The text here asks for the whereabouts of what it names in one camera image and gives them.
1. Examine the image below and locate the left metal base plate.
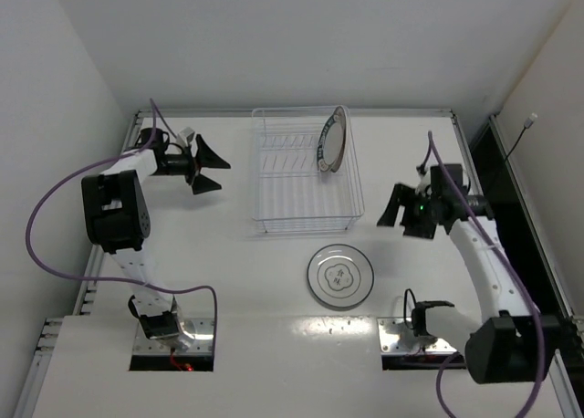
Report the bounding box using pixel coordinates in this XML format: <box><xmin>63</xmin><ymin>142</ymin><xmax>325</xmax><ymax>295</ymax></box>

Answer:
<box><xmin>132</xmin><ymin>319</ymin><xmax>214</xmax><ymax>357</ymax></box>

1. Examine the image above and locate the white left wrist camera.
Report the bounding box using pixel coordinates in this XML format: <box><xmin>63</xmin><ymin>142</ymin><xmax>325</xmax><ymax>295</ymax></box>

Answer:
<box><xmin>175</xmin><ymin>127</ymin><xmax>195</xmax><ymax>148</ymax></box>

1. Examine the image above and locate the black cable white connector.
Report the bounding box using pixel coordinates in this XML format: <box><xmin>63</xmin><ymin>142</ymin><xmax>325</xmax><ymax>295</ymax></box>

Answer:
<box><xmin>503</xmin><ymin>112</ymin><xmax>538</xmax><ymax>164</ymax></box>

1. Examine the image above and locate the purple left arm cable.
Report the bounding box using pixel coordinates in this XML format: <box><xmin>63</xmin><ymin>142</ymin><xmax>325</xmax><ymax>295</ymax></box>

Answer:
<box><xmin>25</xmin><ymin>98</ymin><xmax>218</xmax><ymax>346</ymax></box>

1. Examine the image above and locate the orange sunburst plate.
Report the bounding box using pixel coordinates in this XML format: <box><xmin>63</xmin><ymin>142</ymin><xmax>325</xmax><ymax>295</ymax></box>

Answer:
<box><xmin>325</xmin><ymin>106</ymin><xmax>347</xmax><ymax>172</ymax></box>

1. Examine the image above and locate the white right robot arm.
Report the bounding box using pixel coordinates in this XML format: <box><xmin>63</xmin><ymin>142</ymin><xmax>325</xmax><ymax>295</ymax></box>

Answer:
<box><xmin>378</xmin><ymin>164</ymin><xmax>561</xmax><ymax>384</ymax></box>

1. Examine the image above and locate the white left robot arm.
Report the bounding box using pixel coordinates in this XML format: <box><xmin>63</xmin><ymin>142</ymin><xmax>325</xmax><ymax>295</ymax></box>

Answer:
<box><xmin>81</xmin><ymin>128</ymin><xmax>231</xmax><ymax>351</ymax></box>

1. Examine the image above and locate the metal base plate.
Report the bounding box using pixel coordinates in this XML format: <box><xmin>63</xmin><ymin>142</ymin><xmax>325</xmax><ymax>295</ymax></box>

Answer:
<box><xmin>132</xmin><ymin>319</ymin><xmax>214</xmax><ymax>357</ymax></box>
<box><xmin>377</xmin><ymin>318</ymin><xmax>456</xmax><ymax>357</ymax></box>

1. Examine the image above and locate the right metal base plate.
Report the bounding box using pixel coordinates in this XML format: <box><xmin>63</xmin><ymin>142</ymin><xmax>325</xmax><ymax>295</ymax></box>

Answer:
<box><xmin>377</xmin><ymin>318</ymin><xmax>456</xmax><ymax>357</ymax></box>

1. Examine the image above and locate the white plate green rim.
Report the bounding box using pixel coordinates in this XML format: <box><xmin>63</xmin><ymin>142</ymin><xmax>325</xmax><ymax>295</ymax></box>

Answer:
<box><xmin>307</xmin><ymin>244</ymin><xmax>375</xmax><ymax>311</ymax></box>

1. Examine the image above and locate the white wire dish rack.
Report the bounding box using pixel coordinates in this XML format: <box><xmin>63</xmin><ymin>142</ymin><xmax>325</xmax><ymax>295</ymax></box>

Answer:
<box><xmin>251</xmin><ymin>105</ymin><xmax>364</xmax><ymax>235</ymax></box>

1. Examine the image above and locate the dark green ring plate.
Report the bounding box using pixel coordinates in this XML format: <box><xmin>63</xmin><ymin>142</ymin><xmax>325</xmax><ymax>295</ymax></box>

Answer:
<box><xmin>317</xmin><ymin>106</ymin><xmax>347</xmax><ymax>172</ymax></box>

